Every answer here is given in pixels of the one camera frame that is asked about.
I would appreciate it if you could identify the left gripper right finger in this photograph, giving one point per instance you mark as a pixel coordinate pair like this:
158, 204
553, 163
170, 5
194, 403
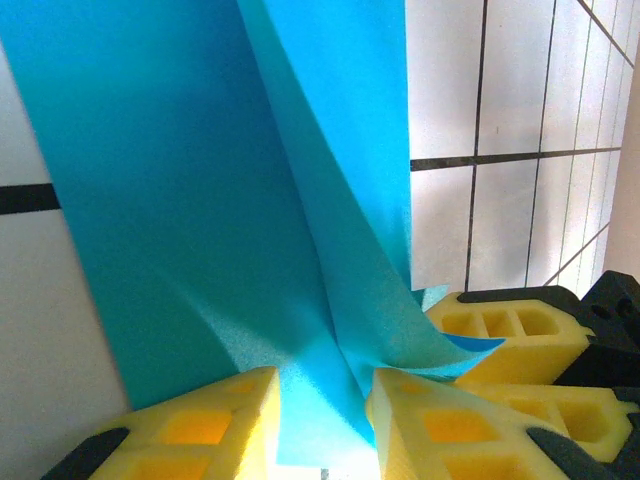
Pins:
450, 440

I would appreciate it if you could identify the blue square paper sheet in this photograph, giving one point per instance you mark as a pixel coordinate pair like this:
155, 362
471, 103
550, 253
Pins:
200, 175

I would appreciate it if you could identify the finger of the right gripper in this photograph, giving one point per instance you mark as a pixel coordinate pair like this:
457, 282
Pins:
570, 340
505, 395

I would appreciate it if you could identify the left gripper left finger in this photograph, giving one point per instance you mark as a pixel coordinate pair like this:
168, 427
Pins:
200, 425

